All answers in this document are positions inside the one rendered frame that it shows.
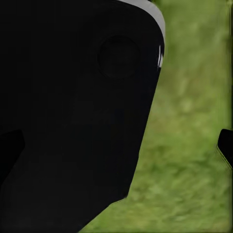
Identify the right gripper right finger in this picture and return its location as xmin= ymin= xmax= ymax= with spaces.
xmin=217 ymin=129 xmax=233 ymax=168

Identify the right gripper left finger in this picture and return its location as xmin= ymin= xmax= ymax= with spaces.
xmin=0 ymin=129 xmax=25 ymax=188

